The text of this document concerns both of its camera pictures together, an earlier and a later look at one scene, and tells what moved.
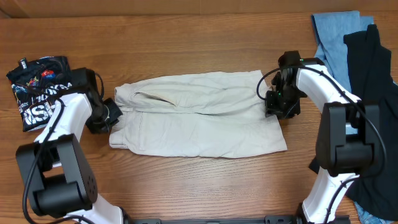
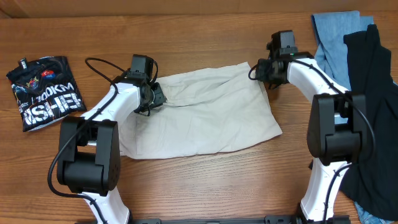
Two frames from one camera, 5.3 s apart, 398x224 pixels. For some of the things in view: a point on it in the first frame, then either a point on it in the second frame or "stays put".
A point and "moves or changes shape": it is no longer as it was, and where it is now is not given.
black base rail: x=290 y=219 stays put
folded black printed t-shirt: x=37 y=83 stays put
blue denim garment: x=333 y=50 stays put
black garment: x=370 y=66 stays put
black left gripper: x=96 y=127 -> x=159 y=98
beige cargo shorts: x=218 y=115 moves or changes shape
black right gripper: x=272 y=110 -> x=260 y=77
